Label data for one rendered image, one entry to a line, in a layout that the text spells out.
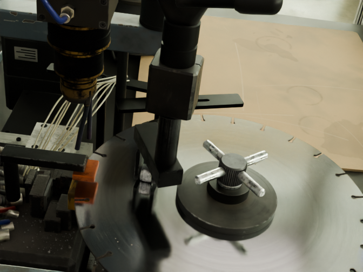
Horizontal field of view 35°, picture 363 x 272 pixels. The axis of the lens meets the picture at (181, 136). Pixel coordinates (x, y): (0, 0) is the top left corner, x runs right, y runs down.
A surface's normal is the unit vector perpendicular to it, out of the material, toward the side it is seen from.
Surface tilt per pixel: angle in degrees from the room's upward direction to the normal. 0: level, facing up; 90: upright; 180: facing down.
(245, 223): 5
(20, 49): 90
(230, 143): 0
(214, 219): 5
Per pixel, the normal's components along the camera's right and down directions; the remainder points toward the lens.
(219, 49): 0.11, -0.80
